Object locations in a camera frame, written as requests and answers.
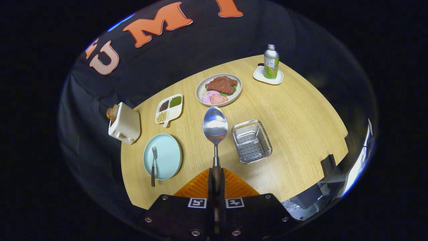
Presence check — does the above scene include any pale pink ham slice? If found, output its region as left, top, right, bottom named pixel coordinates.
left=202, top=90, right=221, bottom=104

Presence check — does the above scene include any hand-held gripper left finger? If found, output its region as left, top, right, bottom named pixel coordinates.
left=140, top=168, right=214, bottom=240

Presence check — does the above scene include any beige plate with meat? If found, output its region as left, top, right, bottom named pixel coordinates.
left=196, top=74, right=242, bottom=107

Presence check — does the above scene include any brown steak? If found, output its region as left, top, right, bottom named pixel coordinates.
left=205, top=76, right=238, bottom=95

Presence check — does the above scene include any black backdrop cloth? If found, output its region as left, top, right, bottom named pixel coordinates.
left=57, top=0, right=378, bottom=215

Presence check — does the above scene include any metal wire basket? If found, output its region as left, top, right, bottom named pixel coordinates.
left=231, top=119, right=273, bottom=164

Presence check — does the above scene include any black block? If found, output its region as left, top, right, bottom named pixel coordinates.
left=321, top=154, right=337, bottom=176

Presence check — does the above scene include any white toaster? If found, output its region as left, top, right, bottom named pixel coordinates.
left=108, top=102, right=141, bottom=145

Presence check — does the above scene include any silver bottle with green label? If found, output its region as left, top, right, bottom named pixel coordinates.
left=263, top=44, right=280, bottom=80

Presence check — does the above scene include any light blue plate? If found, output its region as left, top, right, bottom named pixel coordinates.
left=143, top=134, right=183, bottom=181

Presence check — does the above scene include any white divided tray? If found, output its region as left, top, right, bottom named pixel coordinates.
left=155, top=94, right=184, bottom=128

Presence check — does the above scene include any brown toast slice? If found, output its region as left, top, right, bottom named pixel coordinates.
left=106, top=104, right=119, bottom=122

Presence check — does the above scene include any white coaster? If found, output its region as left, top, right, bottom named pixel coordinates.
left=253, top=66, right=284, bottom=85

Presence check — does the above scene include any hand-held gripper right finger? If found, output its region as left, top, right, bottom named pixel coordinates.
left=219, top=168, right=295, bottom=240

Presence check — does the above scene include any green lettuce leaf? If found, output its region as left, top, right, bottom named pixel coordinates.
left=221, top=84, right=238, bottom=97

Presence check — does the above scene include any metal fork with wooden handle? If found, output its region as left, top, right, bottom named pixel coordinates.
left=151, top=146, right=158, bottom=187

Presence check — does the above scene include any metal spoon with wooden handle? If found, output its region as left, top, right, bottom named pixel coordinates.
left=202, top=106, right=229, bottom=235

